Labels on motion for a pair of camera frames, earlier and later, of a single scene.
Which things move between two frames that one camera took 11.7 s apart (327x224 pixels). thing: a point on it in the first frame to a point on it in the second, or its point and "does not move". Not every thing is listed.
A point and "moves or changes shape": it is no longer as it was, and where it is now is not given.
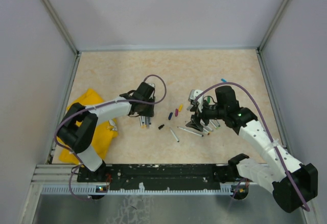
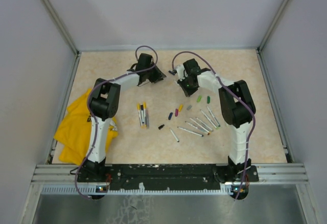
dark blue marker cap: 170,115 does not move
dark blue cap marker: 190,131 does not move
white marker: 208,127 moves or changes shape
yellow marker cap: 180,108 does not move
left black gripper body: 147,110 to 149,73
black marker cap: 161,127 does not move
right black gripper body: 209,111 to 186,86
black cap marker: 174,135 does not move
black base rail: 159,175 does not move
